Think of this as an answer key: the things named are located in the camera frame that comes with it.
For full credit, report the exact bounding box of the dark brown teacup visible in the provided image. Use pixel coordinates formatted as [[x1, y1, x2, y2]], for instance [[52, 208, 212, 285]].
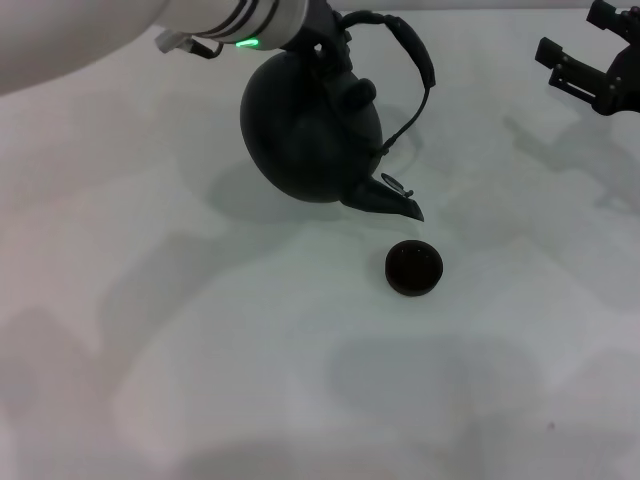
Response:
[[384, 239, 445, 300]]

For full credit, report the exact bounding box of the black round teapot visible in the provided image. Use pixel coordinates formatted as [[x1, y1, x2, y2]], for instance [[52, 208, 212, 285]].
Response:
[[239, 10, 438, 224]]

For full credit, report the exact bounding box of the left arm connector cable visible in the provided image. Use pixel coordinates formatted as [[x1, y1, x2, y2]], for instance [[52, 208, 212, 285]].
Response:
[[154, 28, 225, 60]]

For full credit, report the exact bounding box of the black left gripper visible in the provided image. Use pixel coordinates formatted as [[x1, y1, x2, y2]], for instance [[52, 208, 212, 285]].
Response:
[[283, 0, 354, 77]]

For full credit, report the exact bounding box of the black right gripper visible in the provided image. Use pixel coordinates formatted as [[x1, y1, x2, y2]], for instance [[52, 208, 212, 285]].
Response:
[[534, 0, 640, 118]]

